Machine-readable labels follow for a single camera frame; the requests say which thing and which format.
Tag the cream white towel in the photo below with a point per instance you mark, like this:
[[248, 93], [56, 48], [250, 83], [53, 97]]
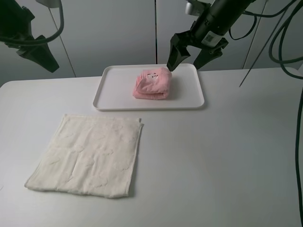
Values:
[[89, 155]]

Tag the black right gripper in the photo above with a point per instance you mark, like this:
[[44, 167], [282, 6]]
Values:
[[202, 35]]

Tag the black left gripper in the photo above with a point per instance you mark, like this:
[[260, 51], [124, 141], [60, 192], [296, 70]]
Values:
[[39, 54]]

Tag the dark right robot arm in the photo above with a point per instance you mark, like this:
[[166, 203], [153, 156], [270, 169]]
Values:
[[226, 13]]

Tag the pink towel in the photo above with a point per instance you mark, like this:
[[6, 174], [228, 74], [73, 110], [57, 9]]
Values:
[[153, 84]]

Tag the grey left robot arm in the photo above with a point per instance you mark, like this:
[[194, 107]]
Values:
[[16, 32]]

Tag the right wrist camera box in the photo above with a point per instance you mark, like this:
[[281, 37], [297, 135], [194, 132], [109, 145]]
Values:
[[196, 7]]

